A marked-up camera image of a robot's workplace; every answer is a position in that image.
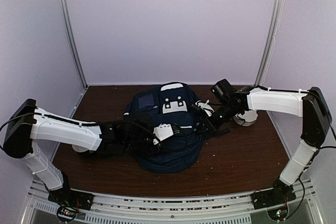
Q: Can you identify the front aluminium rail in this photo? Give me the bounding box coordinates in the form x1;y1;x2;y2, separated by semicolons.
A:
20;178;325;224

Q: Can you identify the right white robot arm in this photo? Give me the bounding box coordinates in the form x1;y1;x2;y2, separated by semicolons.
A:
191;79;332;204

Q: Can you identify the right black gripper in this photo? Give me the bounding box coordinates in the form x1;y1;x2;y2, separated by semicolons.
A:
197;102;240;134

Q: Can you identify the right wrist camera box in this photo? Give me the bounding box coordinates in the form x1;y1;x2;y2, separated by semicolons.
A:
211;79;236;103

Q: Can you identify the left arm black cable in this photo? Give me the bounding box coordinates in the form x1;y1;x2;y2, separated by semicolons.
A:
0;112;37;151

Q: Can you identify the white scalloped ceramic bowl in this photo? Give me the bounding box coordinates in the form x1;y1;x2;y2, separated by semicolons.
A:
233;110;258;127

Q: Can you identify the white cup with black base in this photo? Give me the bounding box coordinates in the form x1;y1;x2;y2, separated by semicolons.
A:
72;145;89;154

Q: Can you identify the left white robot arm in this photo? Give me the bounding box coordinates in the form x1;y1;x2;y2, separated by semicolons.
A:
1;99;181;207

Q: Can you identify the right aluminium frame post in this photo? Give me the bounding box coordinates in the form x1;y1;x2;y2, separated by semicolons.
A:
254;0;284;86

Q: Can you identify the aluminium frame post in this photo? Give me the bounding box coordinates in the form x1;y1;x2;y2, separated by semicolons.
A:
254;0;284;86
60;0;88;89

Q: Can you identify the left aluminium frame post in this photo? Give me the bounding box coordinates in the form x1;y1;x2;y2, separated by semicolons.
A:
60;0;88;89

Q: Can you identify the navy blue student backpack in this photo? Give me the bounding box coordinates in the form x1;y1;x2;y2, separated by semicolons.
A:
123;81;232;174

